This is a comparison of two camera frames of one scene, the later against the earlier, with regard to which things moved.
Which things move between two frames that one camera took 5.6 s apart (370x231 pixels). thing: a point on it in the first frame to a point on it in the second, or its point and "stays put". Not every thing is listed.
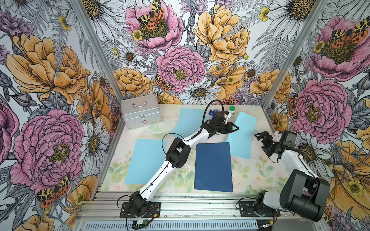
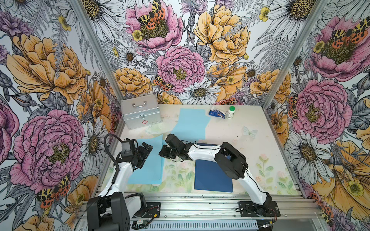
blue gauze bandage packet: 213,112 stays put
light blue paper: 190,121 stays put
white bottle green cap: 232,109 stays put
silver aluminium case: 141,111 stays put
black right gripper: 268,138 to 163,153
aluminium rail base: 186,211 stays put
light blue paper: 241,139 to 151,172
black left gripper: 230,127 to 145,153
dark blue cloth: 213,169 stays put
